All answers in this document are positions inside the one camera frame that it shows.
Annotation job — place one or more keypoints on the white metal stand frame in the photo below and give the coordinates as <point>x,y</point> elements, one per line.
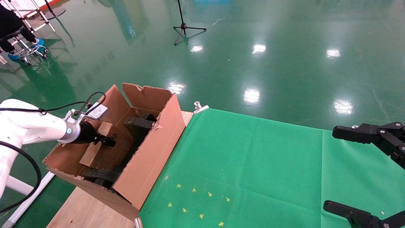
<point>19,185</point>

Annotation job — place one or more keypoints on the black floor stand round base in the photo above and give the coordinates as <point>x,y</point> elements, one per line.
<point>55,13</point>

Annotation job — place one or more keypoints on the small brown cardboard box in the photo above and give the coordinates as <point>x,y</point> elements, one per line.
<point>95,158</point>

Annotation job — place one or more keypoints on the black floor tripod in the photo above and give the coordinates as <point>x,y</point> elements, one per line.
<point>184,27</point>

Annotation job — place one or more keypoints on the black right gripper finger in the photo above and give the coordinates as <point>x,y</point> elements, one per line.
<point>364,220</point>
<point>389,139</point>

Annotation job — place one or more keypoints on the large open brown carton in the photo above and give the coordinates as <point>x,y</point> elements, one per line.
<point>152,158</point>

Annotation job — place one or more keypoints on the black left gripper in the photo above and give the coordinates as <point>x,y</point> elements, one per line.
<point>87,134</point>

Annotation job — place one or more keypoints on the blue shoe cover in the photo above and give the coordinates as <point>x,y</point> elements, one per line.
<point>40,42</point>
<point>14,57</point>

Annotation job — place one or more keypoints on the white folding rack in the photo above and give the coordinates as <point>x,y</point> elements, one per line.
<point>38,12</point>

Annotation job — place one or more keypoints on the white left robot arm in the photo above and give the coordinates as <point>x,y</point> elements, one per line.
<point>25,126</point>

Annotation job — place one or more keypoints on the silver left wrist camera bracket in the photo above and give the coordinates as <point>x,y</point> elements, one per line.
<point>98,110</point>

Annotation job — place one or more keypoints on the green table cloth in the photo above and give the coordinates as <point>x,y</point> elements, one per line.
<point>269,164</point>

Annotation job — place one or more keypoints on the person in black clothing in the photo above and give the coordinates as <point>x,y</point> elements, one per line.
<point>9,22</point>

